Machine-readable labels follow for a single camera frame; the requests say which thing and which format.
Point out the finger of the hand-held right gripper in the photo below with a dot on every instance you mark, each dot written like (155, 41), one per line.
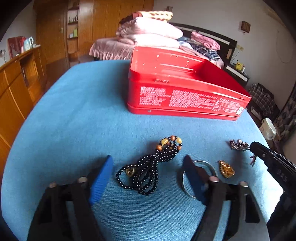
(272, 160)

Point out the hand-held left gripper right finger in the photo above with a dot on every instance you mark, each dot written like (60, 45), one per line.
(194, 180)

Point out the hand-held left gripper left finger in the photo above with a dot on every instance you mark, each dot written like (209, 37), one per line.
(101, 180)

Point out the wide silver bangle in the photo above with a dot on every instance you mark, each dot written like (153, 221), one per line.
(208, 165)

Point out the gold figure pendant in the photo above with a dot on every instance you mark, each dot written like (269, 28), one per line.
(226, 170)

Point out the red tin box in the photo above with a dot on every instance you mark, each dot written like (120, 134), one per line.
(185, 102)

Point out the white trash bin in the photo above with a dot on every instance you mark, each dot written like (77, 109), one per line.
(268, 128)

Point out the patterned curtain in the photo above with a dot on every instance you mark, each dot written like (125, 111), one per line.
(286, 118)

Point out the blue tablecloth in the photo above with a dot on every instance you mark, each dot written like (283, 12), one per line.
(81, 127)

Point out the plaid bag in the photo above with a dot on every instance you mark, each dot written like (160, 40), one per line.
(263, 99)

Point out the dark nightstand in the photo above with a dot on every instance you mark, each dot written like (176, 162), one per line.
(240, 77)

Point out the yellow plush toy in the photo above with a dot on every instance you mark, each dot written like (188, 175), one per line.
(239, 65)

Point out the wooden sideboard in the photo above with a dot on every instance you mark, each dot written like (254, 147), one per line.
(13, 97)

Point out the folded plaid clothes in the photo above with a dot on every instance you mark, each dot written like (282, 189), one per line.
(208, 54)

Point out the bed with dark headboard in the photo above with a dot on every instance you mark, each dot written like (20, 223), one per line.
(104, 46)

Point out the folded pink clothes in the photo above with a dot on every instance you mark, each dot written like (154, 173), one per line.
(204, 40)

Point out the folded pink quilt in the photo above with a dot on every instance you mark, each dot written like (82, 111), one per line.
(152, 41)
(157, 29)

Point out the wooden door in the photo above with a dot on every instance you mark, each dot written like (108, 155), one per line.
(53, 39)

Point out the pale electric kettle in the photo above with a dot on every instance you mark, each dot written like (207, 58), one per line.
(29, 44)

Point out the wooden wardrobe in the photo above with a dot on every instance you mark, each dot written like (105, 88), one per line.
(104, 23)

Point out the red gift box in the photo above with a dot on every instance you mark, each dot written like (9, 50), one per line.
(15, 46)

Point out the spotted beige blanket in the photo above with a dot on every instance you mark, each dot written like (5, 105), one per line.
(159, 15)

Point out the bedside wall socket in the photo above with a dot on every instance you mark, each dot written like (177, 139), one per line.
(239, 47)

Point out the brown wall ornament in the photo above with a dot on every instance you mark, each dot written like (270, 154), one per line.
(245, 26)

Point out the wall socket with charger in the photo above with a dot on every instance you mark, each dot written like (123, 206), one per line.
(2, 52)

